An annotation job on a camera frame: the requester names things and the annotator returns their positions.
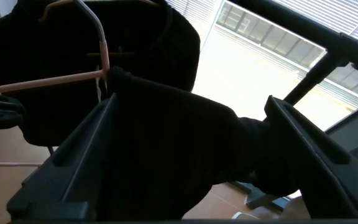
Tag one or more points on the pink clothes hanger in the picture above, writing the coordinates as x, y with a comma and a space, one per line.
54, 4
42, 82

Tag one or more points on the black clothes rack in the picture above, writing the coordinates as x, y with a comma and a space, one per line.
306, 29

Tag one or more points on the black shorts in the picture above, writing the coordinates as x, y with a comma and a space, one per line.
51, 40

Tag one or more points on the black garment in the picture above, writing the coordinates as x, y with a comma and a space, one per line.
172, 149

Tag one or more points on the window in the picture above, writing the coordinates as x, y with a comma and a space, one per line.
247, 81

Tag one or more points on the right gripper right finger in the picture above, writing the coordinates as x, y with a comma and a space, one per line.
331, 174

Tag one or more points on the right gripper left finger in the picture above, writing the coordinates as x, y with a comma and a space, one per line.
73, 174

